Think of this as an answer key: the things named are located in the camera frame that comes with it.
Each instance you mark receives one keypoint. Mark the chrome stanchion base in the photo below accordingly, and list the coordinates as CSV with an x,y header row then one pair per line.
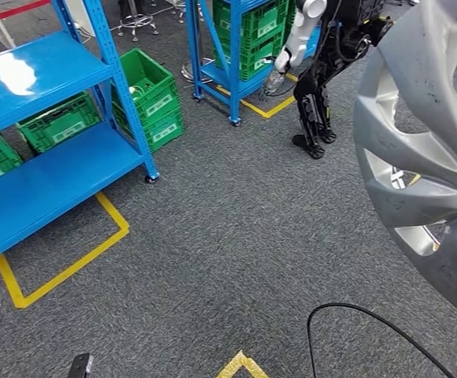
x,y
189,73

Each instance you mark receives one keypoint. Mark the chrome stool base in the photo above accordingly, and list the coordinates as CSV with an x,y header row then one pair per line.
x,y
137,21

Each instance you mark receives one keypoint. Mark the blue metal shelf rack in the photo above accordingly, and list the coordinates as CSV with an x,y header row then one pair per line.
x,y
234,62
55,182

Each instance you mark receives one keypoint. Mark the white black humanoid robot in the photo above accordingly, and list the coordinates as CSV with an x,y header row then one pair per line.
x,y
315,78

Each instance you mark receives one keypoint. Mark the black robot left foot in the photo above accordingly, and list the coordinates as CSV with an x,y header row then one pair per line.
x,y
79,368

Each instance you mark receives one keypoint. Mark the silver plastic wheel hubcap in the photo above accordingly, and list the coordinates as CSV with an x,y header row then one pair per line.
x,y
417,52

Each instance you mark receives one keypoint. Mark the red barrier belt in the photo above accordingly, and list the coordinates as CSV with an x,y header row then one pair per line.
x,y
8,13

